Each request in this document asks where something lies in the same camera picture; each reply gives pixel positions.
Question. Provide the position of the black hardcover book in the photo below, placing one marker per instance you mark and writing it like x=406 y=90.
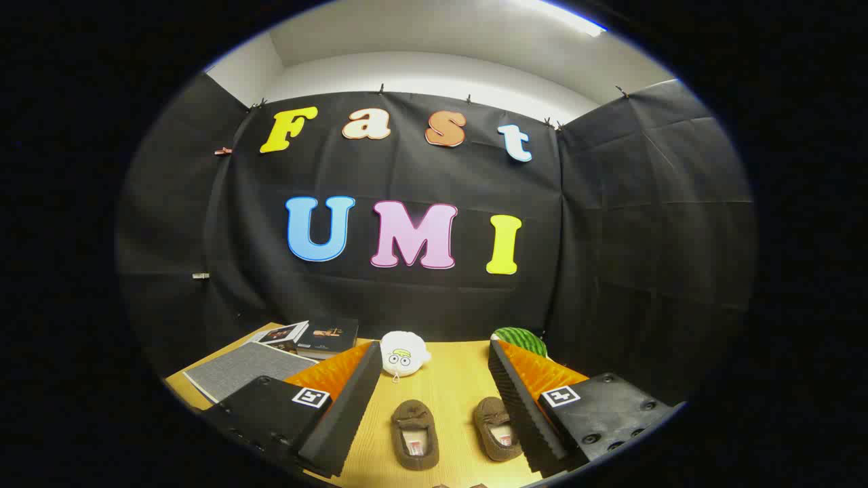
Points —
x=329 y=335

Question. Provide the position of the grey fabric storage box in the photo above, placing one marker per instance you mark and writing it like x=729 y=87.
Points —
x=251 y=369

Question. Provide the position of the brown fuzzy shoe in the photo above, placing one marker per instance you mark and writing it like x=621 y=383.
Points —
x=415 y=423
x=494 y=417

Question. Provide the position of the watermelon slice plush toy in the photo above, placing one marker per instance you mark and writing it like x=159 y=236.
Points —
x=522 y=340

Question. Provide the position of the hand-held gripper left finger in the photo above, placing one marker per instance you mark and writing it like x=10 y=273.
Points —
x=342 y=420

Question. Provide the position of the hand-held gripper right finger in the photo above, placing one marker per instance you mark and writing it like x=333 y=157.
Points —
x=525 y=413

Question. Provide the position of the white plush toy with eyes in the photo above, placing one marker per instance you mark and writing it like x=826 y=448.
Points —
x=403 y=356

